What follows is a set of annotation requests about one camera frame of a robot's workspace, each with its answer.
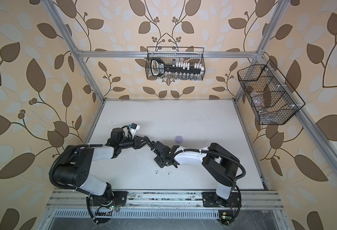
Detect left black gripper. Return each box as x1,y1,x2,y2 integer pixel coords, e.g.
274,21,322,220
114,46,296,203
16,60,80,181
118,135,149,151

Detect purple earbud charging case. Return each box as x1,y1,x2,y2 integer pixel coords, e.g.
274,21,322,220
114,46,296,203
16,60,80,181
175,136,183,143

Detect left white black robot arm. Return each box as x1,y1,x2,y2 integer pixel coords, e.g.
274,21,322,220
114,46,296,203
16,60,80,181
49,124,152,200

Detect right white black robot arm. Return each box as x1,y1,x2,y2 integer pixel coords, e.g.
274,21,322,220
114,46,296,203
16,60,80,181
150,141,246,200

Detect black tool with white pieces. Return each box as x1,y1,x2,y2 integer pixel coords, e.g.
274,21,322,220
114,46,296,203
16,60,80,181
148,57,205,77

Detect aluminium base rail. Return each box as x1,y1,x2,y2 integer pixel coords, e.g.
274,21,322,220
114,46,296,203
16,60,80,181
45,189,284,210

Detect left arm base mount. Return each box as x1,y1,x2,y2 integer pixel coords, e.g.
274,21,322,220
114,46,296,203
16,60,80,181
87,190,128,208

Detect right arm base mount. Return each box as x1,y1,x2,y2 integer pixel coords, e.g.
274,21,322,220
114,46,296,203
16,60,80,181
202,192,241,209

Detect back wire basket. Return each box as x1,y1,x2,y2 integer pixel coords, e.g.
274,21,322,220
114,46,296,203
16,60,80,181
145,46,206,81

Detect wire basket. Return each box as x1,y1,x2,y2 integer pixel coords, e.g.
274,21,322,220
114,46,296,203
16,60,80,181
237,60,306,125
145,46,206,81

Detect right side wire basket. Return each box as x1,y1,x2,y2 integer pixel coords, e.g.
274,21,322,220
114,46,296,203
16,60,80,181
237,60,306,125

